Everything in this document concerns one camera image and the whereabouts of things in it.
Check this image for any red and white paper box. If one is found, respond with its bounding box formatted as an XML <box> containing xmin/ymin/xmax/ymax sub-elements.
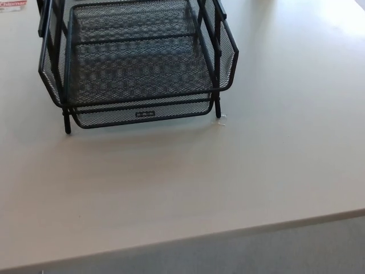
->
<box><xmin>0</xmin><ymin>0</ymin><xmax>28</xmax><ymax>13</ymax></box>

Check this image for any black metal tray rack frame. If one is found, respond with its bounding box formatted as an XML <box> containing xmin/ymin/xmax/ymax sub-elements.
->
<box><xmin>36</xmin><ymin>0</ymin><xmax>228</xmax><ymax>135</ymax></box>

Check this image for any black mesh tray with label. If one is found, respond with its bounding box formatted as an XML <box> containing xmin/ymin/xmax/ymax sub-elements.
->
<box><xmin>67</xmin><ymin>2</ymin><xmax>214</xmax><ymax>130</ymax></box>

